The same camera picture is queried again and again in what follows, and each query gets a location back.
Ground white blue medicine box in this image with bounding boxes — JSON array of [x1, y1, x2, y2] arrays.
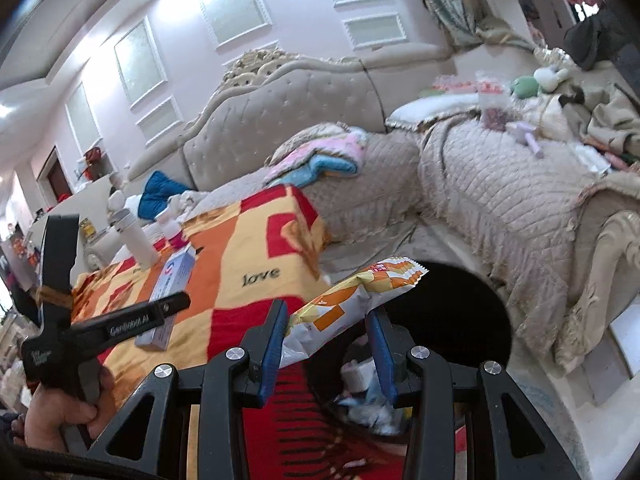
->
[[134, 247, 197, 352]]

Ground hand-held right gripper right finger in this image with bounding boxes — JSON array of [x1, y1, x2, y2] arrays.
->
[[365, 307, 583, 480]]

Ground green plush toy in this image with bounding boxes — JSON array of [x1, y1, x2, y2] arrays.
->
[[510, 75, 543, 100]]

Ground green patterned curtain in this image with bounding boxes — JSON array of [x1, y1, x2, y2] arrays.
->
[[407, 0, 538, 53]]

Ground blue jacket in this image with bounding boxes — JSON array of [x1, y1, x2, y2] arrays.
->
[[137, 170, 185, 221]]

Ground beige sofa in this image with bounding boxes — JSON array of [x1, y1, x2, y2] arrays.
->
[[122, 147, 198, 191]]

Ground white thermos bottle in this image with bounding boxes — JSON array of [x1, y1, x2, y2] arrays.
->
[[110, 207, 161, 268]]

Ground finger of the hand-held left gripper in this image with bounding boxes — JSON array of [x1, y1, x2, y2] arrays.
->
[[67, 291, 192, 356]]

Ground blue white plastic packet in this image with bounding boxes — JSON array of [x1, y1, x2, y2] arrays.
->
[[334, 385, 408, 436]]

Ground beige crumpled clothes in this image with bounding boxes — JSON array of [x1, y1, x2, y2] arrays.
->
[[562, 77, 640, 171]]

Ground beige quilted bedspread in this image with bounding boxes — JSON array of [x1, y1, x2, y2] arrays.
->
[[300, 110, 640, 376]]

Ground pink blue folded blanket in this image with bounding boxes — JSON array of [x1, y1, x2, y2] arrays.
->
[[262, 127, 368, 187]]

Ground white crumpled garment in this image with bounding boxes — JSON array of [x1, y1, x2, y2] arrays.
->
[[167, 189, 203, 216]]

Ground white pill bottle pink label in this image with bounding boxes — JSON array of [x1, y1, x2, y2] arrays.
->
[[155, 209, 185, 252]]

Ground white rabbit plush toy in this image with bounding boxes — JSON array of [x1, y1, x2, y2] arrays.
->
[[532, 55, 573, 93]]

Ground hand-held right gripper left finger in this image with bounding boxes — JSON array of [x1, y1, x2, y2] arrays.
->
[[85, 297, 291, 480]]

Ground beige tufted headboard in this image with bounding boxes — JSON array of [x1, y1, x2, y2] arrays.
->
[[179, 49, 386, 193]]

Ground person's left hand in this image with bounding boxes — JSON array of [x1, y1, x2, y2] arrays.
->
[[24, 364, 117, 456]]

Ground orange white snack bag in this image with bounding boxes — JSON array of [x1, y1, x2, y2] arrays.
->
[[280, 257, 430, 368]]

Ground grey plush bed cover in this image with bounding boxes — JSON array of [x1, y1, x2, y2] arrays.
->
[[192, 167, 281, 211]]

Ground black trash bin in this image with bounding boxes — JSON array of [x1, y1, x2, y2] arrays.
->
[[304, 259, 515, 443]]

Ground red orange printed blanket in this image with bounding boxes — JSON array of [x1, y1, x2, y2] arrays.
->
[[70, 185, 471, 480]]

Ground white ruffled pillow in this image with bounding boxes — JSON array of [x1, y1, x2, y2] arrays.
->
[[386, 92, 483, 132]]

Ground clear bag of pink items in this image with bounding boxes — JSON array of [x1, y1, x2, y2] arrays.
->
[[475, 72, 512, 128]]

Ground lavender plastic gadget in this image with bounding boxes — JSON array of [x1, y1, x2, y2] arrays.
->
[[504, 120, 547, 158]]

